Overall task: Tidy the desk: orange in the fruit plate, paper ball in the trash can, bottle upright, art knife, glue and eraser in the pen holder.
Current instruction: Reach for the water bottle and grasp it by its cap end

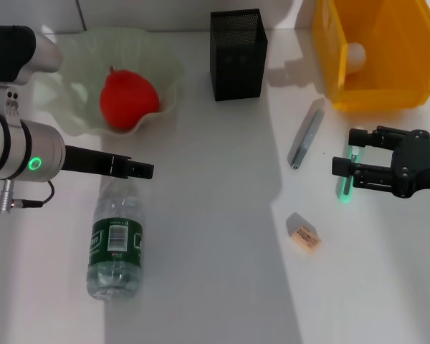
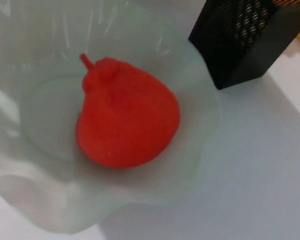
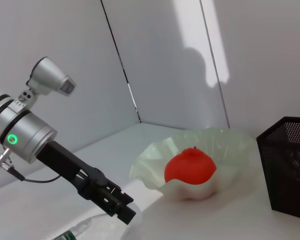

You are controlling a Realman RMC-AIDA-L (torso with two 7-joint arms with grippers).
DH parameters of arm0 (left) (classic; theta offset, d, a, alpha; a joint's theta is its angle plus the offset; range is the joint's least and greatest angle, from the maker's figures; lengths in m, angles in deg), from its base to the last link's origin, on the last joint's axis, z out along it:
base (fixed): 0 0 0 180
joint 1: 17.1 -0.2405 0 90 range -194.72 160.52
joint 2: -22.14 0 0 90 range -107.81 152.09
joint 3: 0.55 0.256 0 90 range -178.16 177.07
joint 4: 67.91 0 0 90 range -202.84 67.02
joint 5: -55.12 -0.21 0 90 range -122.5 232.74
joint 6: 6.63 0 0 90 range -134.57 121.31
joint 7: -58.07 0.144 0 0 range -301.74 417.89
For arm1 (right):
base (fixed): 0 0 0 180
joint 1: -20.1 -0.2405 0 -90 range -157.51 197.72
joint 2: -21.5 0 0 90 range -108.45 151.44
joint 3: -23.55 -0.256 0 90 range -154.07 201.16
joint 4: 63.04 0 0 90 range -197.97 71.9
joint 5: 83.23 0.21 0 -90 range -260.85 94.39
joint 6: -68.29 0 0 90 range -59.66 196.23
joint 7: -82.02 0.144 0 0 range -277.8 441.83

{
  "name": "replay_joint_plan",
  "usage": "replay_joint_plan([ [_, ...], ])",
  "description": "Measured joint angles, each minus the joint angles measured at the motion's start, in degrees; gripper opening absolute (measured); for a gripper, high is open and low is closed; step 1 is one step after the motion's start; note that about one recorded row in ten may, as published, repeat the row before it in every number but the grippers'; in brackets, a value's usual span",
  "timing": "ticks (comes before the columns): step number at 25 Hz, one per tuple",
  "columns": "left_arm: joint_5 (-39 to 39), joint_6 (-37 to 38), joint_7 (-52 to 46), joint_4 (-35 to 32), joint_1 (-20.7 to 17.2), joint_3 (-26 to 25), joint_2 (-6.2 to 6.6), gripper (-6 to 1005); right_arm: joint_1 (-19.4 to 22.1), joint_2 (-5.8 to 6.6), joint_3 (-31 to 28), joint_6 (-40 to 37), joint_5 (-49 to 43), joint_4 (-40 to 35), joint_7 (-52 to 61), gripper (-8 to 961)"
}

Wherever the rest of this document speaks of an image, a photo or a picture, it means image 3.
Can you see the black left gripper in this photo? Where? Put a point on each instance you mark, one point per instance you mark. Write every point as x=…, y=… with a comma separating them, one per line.
x=67, y=167

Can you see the green-label clear water bottle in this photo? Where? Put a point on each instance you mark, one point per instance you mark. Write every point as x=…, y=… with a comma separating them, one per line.
x=67, y=236

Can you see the red-orange toy orange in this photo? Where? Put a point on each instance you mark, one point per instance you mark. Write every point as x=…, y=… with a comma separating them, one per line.
x=190, y=167

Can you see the pale green glass fruit plate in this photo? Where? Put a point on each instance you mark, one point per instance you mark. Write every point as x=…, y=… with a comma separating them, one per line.
x=227, y=142

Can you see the black mesh pen holder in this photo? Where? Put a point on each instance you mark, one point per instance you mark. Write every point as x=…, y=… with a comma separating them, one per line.
x=290, y=175

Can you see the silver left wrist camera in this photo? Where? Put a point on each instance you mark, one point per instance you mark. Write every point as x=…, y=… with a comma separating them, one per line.
x=50, y=75

